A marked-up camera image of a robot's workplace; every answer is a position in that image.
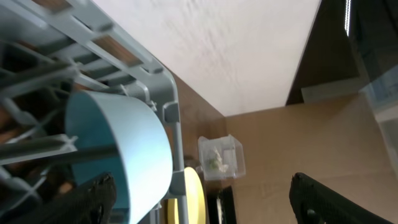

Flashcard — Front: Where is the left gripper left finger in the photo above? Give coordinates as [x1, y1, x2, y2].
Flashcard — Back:
[10, 172, 116, 224]

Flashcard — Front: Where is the cardboard box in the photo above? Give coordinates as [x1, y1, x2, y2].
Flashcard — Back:
[226, 95, 397, 223]

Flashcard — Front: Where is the clear plastic bin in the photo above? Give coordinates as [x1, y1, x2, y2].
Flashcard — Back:
[198, 134, 246, 181]

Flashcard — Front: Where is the yellow plate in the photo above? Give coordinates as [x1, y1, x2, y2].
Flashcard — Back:
[167, 167, 206, 224]

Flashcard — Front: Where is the white tissue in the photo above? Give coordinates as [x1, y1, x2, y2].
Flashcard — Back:
[210, 148, 229, 173]

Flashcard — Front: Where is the green snack wrapper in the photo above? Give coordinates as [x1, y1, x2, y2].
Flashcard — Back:
[208, 159, 220, 170]

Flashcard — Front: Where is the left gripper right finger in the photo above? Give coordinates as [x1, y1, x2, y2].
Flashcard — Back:
[289, 172, 390, 224]

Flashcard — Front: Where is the grey dishwasher rack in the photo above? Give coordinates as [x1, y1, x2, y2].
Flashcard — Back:
[1, 1, 188, 223]

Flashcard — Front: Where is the light blue bowl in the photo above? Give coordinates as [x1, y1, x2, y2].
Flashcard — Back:
[65, 91, 173, 223]

